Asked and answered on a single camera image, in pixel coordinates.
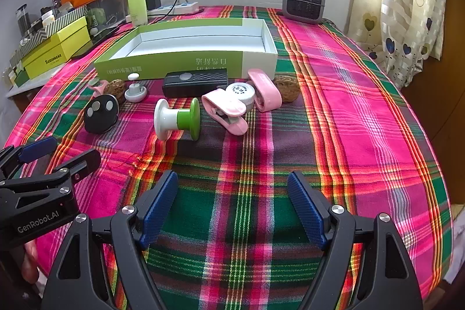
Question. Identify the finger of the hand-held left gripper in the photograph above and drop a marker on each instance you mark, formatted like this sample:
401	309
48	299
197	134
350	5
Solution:
36	148
81	163

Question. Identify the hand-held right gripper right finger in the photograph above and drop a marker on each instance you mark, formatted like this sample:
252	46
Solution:
308	212

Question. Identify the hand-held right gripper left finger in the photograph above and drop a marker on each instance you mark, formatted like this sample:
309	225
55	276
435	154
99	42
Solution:
156	212

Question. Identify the small pink green clip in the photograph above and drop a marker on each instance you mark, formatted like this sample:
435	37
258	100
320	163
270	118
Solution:
97	88

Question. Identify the brown walnut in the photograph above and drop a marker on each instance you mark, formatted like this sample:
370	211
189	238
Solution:
287	90
114	89

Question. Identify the white green spool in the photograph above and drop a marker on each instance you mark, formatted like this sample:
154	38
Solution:
185	119

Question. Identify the green cardboard box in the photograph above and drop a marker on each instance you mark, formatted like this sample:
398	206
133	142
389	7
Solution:
145	63

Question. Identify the pink plastic clip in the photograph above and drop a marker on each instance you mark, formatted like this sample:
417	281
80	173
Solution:
267	94
221	104

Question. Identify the black rectangular remote device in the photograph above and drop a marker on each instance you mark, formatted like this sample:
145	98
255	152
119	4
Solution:
196	83

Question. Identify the white round cap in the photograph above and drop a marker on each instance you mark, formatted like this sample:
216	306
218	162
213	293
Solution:
239	92

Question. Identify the person's left hand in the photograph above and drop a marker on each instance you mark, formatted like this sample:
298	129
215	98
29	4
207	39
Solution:
31	259

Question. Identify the plaid tablecloth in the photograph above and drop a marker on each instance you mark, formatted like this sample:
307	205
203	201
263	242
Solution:
254	186

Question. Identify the white side table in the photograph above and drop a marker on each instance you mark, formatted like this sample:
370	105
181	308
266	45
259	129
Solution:
29	83

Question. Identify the yellow-green cardboard box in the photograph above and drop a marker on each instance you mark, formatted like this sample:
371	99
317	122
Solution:
54	48

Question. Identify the dark glass jar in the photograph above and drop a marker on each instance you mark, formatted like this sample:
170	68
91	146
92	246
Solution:
22	19

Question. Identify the black smartphone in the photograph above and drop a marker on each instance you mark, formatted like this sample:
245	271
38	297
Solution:
103	34

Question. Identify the white pill bottle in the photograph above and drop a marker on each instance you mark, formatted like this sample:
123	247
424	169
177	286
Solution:
47	17

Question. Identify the striped gift box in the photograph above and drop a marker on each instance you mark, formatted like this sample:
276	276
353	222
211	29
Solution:
61	17

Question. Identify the green plastic bottle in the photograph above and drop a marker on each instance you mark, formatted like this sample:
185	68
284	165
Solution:
137	5

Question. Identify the brown wooden cabinet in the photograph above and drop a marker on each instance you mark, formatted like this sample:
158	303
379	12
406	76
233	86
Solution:
436	95

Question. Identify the white power strip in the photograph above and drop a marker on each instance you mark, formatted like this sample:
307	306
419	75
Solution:
181	8

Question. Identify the heart print curtain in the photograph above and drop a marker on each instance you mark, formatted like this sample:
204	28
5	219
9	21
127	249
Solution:
399	5

